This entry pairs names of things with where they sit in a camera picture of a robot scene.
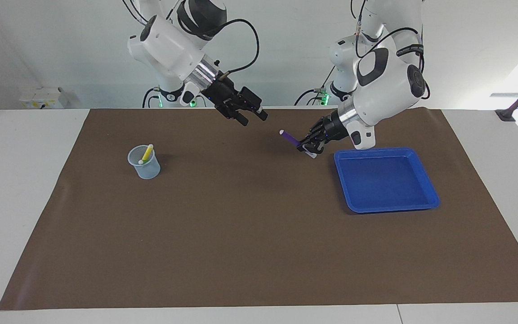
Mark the black left base cable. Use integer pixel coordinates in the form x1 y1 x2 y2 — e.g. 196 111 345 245
294 67 337 107

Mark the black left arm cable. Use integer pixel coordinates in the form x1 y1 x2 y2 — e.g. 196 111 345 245
351 0 431 100

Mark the black base cable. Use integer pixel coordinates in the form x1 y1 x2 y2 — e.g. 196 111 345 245
142 87 163 108
294 67 337 107

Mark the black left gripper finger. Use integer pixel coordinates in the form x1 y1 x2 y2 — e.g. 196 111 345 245
306 121 328 144
298 139 327 154

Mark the translucent plastic cup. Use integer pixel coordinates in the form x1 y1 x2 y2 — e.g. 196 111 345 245
127 145 161 180

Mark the blue plastic tray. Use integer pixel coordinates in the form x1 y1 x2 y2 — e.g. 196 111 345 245
334 147 441 213

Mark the brown table mat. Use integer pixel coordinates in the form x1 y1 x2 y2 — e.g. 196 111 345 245
0 108 518 311

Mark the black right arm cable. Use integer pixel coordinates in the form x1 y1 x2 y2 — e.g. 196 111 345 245
122 0 260 77

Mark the white wall socket box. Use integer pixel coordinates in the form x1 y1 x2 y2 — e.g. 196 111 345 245
20 87 65 110

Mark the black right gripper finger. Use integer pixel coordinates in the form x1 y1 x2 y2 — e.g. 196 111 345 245
226 107 249 126
240 87 268 121

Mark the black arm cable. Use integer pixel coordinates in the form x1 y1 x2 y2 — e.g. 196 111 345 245
351 0 431 100
122 0 260 77

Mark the black right base cable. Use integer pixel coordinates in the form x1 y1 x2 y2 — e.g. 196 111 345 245
142 87 163 108

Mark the purple marker pen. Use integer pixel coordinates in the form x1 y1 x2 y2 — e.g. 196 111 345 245
279 130 318 159

